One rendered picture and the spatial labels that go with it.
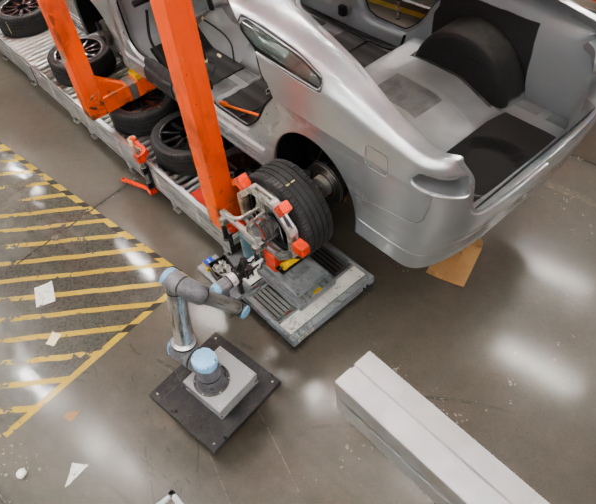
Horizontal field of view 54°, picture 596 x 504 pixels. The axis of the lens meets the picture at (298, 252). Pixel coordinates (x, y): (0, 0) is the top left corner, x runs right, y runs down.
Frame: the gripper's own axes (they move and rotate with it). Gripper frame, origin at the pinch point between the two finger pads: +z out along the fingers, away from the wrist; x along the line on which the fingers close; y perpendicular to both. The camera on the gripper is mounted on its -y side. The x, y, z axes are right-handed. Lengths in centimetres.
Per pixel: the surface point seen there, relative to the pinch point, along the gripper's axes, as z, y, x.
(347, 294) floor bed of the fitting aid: 56, 75, 20
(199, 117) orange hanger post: 14, -70, -60
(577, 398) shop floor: 107, 83, 181
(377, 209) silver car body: 62, -27, 42
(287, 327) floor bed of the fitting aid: 5, 75, 11
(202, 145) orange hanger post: 11, -50, -60
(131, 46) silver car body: 65, -19, -251
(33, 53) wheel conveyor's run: 35, 56, -456
